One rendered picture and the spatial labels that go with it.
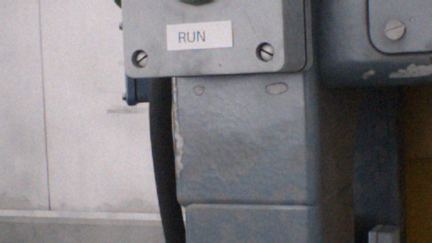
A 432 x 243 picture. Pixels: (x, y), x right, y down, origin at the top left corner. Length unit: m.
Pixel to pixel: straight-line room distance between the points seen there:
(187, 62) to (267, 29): 0.04
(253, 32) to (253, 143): 0.07
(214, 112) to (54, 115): 6.20
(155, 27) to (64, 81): 6.17
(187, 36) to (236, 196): 0.09
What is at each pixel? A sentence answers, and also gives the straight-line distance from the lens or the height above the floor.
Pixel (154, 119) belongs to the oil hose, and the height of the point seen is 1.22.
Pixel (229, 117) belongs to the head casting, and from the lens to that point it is 0.41.
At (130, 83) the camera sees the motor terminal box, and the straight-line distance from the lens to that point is 0.87.
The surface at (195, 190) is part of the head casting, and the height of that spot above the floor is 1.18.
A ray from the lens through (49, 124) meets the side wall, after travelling 6.63.
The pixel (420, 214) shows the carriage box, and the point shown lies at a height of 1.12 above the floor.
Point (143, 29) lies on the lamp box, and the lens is 0.38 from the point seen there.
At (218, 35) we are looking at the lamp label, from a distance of 0.36.
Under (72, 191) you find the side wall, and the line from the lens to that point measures 6.58.
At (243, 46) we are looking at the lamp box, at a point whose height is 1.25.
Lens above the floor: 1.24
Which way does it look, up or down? 3 degrees down
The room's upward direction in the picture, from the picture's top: 2 degrees counter-clockwise
